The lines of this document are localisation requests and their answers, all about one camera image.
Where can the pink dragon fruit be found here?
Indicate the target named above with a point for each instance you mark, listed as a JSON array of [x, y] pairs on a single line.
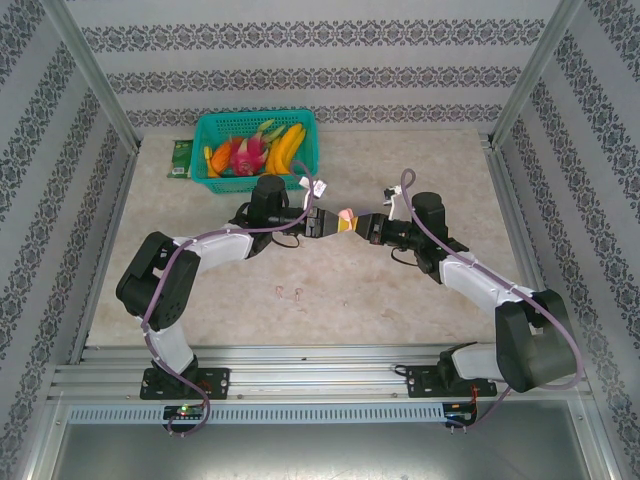
[[245, 157]]

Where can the teal perforated plastic basket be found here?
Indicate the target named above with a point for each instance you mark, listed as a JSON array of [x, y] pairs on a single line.
[[230, 185]]

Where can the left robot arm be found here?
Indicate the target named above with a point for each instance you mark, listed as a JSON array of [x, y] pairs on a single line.
[[220, 247]]

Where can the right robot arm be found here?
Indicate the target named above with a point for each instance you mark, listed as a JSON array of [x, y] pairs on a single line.
[[475, 280]]

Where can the small yellow fruit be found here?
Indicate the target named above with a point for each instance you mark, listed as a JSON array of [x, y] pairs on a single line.
[[207, 160]]

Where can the yellow banana bunch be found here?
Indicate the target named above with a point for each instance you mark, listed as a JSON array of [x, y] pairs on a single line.
[[287, 145]]

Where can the grey metal sheet panel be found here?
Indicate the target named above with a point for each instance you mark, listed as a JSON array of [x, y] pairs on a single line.
[[320, 450]]

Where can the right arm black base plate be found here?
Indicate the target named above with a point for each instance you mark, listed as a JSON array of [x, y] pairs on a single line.
[[422, 382]]

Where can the orange mango fruit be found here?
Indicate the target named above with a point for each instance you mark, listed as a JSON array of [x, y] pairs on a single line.
[[220, 157]]

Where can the green snack packet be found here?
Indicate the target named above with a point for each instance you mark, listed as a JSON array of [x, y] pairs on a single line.
[[181, 160]]

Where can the aluminium enclosure frame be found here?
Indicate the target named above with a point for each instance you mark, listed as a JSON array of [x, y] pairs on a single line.
[[310, 360]]

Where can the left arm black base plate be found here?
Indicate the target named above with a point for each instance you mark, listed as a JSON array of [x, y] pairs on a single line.
[[215, 382]]

